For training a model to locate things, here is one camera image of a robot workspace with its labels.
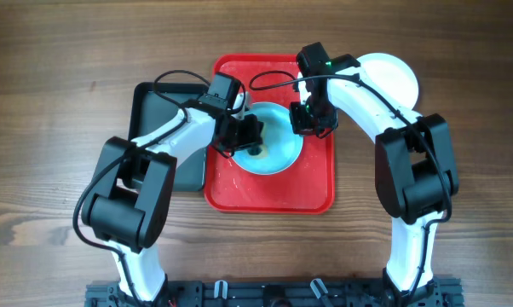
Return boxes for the green yellow sponge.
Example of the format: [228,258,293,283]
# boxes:
[247,144,268,159]

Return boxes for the light blue plate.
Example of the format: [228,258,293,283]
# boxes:
[233,102,303,175]

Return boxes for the white plate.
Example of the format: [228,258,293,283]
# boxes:
[357,53,419,110]

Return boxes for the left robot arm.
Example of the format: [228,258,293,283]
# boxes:
[72,72,263,306]

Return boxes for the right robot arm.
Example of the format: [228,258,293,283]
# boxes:
[290,43,459,306]

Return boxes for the black water tray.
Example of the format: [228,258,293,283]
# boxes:
[128,82,208,192]

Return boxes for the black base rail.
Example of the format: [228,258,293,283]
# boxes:
[84,278,465,307]

